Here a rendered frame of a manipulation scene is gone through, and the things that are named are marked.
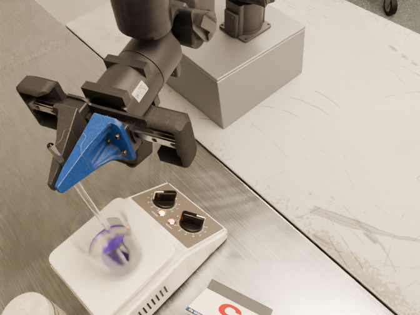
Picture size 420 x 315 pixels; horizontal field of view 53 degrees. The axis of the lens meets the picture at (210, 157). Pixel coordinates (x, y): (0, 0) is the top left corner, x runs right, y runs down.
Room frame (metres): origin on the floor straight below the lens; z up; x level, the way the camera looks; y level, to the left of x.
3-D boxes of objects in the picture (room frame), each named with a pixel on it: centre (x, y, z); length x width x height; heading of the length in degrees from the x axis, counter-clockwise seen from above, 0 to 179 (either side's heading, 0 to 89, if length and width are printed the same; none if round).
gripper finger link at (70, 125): (0.26, 0.14, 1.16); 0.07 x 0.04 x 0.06; 148
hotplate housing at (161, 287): (0.26, 0.12, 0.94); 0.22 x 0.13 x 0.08; 127
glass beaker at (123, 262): (0.23, 0.13, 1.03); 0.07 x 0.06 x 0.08; 32
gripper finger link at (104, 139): (0.24, 0.10, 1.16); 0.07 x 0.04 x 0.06; 148
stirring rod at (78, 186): (0.24, 0.13, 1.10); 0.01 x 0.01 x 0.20
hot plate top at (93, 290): (0.24, 0.14, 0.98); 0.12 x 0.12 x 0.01; 37
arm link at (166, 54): (0.39, 0.04, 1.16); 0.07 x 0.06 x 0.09; 148
